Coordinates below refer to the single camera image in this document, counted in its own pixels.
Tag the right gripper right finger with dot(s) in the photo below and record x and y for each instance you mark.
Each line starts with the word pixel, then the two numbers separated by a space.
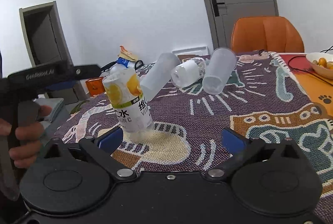
pixel 273 179

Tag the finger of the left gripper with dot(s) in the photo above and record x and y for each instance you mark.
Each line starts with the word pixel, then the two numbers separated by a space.
pixel 60 86
pixel 86 72

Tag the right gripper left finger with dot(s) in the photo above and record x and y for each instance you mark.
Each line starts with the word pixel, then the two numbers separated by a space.
pixel 68 179

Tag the vitamin C drink bottle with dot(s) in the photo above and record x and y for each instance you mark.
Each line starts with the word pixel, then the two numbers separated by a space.
pixel 122 86

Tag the tall frosted cup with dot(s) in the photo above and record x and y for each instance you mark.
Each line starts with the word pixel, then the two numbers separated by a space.
pixel 158 76

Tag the frosted cup right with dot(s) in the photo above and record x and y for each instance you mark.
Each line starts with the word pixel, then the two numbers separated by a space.
pixel 221 65

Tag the person's left hand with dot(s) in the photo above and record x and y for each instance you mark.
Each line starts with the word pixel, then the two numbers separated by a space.
pixel 25 155

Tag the black storage rack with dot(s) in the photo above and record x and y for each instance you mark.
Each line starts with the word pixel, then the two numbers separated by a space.
pixel 125 62

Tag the patterned woven tablecloth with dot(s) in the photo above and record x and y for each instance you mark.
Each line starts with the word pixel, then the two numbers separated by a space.
pixel 262 98

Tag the clear bottle white label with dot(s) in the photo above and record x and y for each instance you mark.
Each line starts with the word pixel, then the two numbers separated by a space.
pixel 188 72

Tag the white bowl of oranges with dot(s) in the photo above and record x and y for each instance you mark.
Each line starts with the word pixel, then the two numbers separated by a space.
pixel 321 63

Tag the orange chair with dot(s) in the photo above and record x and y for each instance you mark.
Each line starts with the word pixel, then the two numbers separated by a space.
pixel 270 33

